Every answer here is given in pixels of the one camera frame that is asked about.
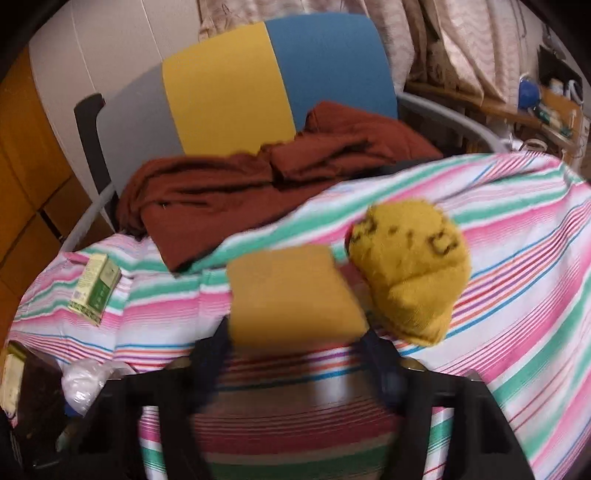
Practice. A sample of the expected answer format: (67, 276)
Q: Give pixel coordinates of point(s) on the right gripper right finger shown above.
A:
(386, 372)

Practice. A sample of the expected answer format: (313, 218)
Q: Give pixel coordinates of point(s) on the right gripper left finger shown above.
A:
(207, 361)

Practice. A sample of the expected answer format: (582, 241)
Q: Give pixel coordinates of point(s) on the small tan sponge cube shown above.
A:
(291, 300)

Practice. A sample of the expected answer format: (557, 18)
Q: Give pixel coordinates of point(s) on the clear plastic wrap ball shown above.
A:
(82, 381)

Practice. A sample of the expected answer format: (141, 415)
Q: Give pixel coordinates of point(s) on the yellow knitted sock ball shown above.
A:
(416, 264)

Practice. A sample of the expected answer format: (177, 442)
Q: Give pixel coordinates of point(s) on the small green white box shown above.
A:
(94, 287)

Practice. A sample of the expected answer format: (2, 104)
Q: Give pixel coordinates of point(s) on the striped bed sheet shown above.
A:
(523, 322)

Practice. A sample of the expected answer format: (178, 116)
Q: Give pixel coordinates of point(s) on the dark red cloth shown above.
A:
(188, 205)

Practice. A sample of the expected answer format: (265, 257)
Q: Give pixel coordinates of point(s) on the wooden side table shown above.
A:
(492, 108)

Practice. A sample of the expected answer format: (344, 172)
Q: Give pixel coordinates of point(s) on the patterned pink curtain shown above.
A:
(480, 48)

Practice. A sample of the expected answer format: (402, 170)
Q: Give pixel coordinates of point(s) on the black padded bed post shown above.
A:
(86, 112)

